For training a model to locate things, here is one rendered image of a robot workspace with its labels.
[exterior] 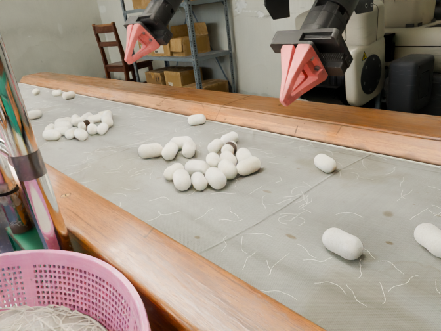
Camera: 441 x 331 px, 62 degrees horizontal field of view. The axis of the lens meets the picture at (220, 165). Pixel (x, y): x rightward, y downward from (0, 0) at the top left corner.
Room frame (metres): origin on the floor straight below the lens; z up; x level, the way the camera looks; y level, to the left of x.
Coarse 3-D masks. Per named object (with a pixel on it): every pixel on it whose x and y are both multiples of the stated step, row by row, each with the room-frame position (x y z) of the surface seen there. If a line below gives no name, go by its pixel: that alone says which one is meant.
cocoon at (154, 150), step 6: (144, 144) 0.53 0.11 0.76; (150, 144) 0.53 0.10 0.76; (156, 144) 0.52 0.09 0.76; (138, 150) 0.52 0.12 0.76; (144, 150) 0.52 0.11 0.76; (150, 150) 0.52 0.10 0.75; (156, 150) 0.52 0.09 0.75; (144, 156) 0.52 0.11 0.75; (150, 156) 0.52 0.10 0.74; (156, 156) 0.52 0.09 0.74
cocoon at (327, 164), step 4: (316, 156) 0.42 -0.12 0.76; (320, 156) 0.41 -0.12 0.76; (324, 156) 0.41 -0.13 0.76; (328, 156) 0.41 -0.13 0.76; (316, 160) 0.41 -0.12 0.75; (320, 160) 0.40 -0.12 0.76; (324, 160) 0.40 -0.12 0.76; (328, 160) 0.40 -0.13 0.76; (332, 160) 0.40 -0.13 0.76; (316, 164) 0.41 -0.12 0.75; (320, 164) 0.40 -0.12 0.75; (324, 164) 0.40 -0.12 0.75; (328, 164) 0.39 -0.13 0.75; (332, 164) 0.39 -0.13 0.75; (320, 168) 0.40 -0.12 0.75; (324, 168) 0.39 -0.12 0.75; (328, 168) 0.39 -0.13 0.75; (332, 168) 0.39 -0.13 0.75; (328, 172) 0.40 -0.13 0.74
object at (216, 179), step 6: (210, 168) 0.41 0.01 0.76; (216, 168) 0.41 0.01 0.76; (210, 174) 0.40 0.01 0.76; (216, 174) 0.39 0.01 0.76; (222, 174) 0.39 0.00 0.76; (210, 180) 0.39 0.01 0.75; (216, 180) 0.39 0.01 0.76; (222, 180) 0.39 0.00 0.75; (216, 186) 0.39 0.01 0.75; (222, 186) 0.39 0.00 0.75
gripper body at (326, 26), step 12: (312, 12) 0.55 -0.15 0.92; (324, 12) 0.53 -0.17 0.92; (336, 12) 0.53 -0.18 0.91; (312, 24) 0.53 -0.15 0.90; (324, 24) 0.52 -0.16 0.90; (336, 24) 0.53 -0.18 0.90; (312, 36) 0.51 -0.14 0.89; (324, 36) 0.50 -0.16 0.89; (336, 36) 0.48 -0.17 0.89; (324, 48) 0.52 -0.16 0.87; (336, 48) 0.51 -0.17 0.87; (348, 60) 0.50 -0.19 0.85
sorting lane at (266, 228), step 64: (128, 128) 0.70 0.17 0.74; (192, 128) 0.65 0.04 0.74; (128, 192) 0.42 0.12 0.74; (192, 192) 0.39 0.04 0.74; (256, 192) 0.37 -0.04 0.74; (320, 192) 0.35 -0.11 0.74; (384, 192) 0.34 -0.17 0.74; (256, 256) 0.26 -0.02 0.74; (320, 256) 0.25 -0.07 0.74; (384, 256) 0.24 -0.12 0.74; (320, 320) 0.18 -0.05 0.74; (384, 320) 0.18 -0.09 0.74
